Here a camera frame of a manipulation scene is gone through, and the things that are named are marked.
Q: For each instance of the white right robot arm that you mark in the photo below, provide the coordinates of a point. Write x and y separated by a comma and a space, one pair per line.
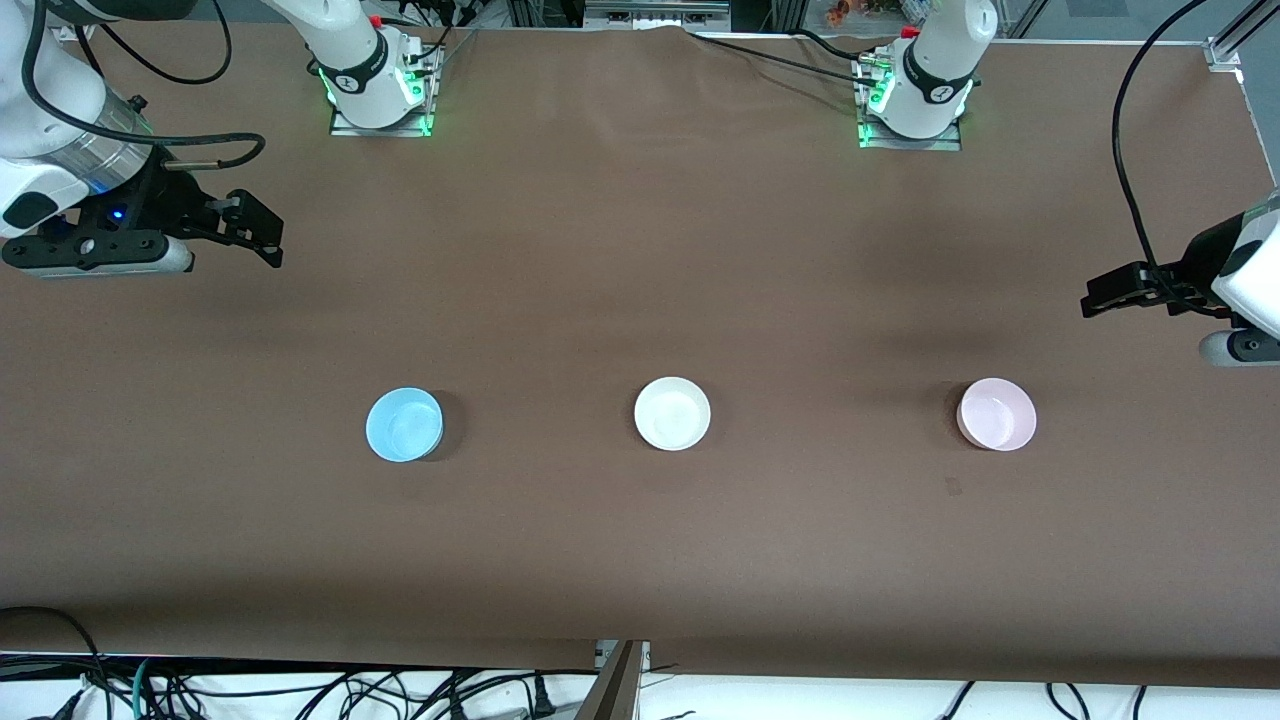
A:
355, 60

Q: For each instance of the brown table cover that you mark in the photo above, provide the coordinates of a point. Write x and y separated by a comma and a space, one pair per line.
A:
640, 540

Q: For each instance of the aluminium frame post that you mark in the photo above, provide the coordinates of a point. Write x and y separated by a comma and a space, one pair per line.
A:
620, 685

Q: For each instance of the pink bowl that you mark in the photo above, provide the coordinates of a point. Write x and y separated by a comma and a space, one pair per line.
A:
997, 414

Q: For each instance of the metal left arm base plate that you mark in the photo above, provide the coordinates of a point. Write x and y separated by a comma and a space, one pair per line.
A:
950, 143

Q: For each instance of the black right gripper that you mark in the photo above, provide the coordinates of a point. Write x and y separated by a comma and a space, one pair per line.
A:
160, 200

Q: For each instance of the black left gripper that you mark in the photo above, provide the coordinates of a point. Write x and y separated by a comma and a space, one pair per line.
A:
1195, 264

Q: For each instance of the black power plug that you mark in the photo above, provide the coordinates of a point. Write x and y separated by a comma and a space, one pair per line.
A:
541, 695

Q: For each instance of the white bowl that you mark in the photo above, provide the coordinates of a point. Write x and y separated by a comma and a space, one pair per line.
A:
672, 413

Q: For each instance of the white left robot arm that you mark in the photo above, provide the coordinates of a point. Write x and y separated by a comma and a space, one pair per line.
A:
935, 70

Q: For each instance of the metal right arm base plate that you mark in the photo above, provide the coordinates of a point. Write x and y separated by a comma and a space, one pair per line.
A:
345, 127

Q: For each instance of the blue bowl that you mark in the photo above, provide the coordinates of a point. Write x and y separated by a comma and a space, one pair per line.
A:
403, 425

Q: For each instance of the aluminium corner bracket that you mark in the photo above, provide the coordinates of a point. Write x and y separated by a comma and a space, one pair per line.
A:
1225, 52

